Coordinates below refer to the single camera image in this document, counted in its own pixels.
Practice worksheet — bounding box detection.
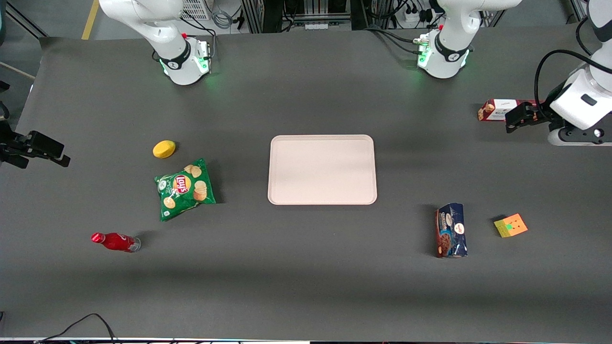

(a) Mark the green Lay's chips bag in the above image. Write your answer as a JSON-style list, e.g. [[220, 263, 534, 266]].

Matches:
[[154, 158, 217, 222]]

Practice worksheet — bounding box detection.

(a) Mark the red cookie box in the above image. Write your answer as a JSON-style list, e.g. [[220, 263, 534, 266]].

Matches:
[[478, 98, 537, 123]]

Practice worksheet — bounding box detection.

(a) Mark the pale pink plastic tray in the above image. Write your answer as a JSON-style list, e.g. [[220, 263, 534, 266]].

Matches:
[[268, 134, 378, 205]]

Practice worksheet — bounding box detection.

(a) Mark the thin black cable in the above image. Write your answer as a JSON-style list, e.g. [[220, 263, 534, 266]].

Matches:
[[33, 313, 118, 344]]

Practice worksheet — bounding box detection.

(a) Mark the grey coiled cable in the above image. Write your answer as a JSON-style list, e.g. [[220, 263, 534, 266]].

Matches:
[[212, 9, 234, 30]]

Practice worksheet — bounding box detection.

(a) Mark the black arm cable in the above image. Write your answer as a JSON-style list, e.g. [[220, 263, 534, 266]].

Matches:
[[534, 18, 612, 111]]

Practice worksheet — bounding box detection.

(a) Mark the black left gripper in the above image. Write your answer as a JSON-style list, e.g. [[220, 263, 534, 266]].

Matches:
[[505, 102, 556, 134]]

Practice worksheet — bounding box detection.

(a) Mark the yellow lemon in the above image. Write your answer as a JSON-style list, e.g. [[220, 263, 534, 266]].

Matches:
[[153, 140, 176, 159]]

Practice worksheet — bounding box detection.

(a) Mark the black base cable bundle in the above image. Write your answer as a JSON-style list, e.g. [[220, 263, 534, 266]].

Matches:
[[366, 25, 422, 55]]

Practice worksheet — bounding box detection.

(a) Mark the blue chocolate cookie pack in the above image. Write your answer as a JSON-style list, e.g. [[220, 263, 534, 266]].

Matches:
[[435, 203, 468, 259]]

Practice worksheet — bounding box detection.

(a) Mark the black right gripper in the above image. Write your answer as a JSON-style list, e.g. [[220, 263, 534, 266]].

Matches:
[[0, 122, 71, 169]]

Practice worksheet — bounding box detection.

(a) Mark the dark grey table mat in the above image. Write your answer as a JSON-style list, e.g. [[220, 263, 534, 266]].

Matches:
[[0, 23, 612, 343]]

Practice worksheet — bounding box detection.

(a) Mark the white perforated box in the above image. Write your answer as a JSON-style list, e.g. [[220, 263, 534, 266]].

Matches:
[[181, 0, 212, 21]]

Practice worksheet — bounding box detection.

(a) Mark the red cola bottle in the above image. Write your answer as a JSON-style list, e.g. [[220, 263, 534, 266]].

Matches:
[[91, 232, 142, 253]]

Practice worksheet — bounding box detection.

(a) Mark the aluminium frame rack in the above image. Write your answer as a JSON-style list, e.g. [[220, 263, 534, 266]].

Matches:
[[241, 0, 369, 34]]

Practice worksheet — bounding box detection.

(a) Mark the colourful Rubik's cube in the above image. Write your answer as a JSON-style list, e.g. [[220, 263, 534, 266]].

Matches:
[[494, 213, 528, 238]]

